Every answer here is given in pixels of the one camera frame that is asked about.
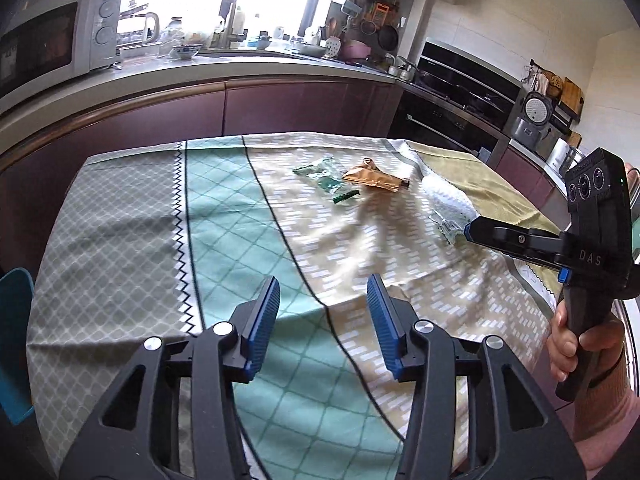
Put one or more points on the white ceramic bowl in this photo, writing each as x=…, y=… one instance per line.
x=312, y=50

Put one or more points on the steel kitchen faucet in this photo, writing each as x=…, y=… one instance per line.
x=229, y=20

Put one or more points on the white rice cooker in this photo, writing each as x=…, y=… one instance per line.
x=532, y=120

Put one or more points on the teal plastic trash bin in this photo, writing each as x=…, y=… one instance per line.
x=15, y=335

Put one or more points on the orange grater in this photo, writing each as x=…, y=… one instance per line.
x=382, y=12

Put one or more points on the green snack wrapper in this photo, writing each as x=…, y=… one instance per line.
x=320, y=172

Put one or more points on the pink cooking pot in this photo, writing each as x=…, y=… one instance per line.
x=356, y=50

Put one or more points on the small patterned bowl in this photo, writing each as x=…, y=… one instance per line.
x=188, y=52

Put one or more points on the white bottle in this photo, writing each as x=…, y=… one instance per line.
x=240, y=20

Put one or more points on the person's right forearm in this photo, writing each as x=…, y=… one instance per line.
x=615, y=400

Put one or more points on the hanging black frying pan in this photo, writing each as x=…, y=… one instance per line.
x=388, y=37

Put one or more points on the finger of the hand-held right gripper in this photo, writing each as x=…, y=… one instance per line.
x=500, y=235

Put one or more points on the black integrated stove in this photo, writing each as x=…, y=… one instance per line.
x=465, y=80

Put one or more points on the black built-in oven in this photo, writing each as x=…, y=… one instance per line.
x=440, y=127

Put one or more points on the golden snack wrapper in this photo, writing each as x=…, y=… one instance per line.
x=375, y=177

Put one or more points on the kitchen sink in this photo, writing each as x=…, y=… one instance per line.
x=245, y=52

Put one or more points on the person's right hand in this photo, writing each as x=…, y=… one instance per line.
x=562, y=345

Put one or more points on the wooden cutting boards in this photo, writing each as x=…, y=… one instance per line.
x=571, y=92

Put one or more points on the small green plastic strip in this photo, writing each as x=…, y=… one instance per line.
x=346, y=197

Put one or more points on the small steel pot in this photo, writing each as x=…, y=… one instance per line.
x=407, y=70

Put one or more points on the white microwave oven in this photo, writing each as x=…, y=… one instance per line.
x=50, y=40

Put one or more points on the patchwork patterned tablecloth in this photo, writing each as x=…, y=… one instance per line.
x=150, y=260

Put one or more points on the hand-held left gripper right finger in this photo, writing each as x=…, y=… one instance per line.
x=382, y=325

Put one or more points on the clear plastic wrapper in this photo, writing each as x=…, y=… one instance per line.
x=447, y=227
x=447, y=195

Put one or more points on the clear glass bowl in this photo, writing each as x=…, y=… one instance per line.
x=140, y=51

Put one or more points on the glass electric kettle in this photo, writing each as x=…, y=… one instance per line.
x=142, y=27

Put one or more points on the brown lower kitchen cabinets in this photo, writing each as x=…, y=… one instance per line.
x=275, y=110

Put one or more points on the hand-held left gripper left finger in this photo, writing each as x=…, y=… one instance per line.
x=262, y=325

